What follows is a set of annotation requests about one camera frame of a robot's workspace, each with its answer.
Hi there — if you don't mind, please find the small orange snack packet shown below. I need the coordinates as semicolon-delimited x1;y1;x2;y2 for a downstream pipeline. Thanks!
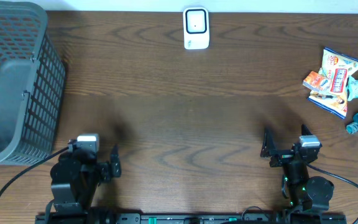
303;71;331;94

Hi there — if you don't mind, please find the yellow snack chip bag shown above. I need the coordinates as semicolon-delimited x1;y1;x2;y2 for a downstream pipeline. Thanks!
308;47;358;119

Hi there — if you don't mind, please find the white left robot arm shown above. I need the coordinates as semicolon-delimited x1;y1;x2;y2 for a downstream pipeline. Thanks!
36;143;121;223

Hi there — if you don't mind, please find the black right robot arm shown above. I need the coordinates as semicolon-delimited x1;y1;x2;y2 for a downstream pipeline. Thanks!
260;124;334;223

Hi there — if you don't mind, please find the white barcode scanner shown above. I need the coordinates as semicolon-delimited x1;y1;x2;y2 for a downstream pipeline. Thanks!
183;7;210;50

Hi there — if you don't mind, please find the grey plastic shopping basket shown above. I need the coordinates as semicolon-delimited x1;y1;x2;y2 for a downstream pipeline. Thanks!
0;1;67;166

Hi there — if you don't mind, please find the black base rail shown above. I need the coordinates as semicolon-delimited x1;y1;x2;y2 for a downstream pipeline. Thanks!
34;213;347;224

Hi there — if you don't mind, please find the black right camera cable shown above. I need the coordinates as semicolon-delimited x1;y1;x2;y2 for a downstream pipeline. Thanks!
306;163;358;224

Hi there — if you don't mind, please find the black camera cable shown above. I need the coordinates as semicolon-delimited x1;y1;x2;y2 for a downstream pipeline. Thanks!
306;163;358;224
0;146;71;224

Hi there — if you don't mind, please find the black left camera cable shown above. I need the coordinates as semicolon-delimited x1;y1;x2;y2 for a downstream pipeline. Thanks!
0;146;71;224

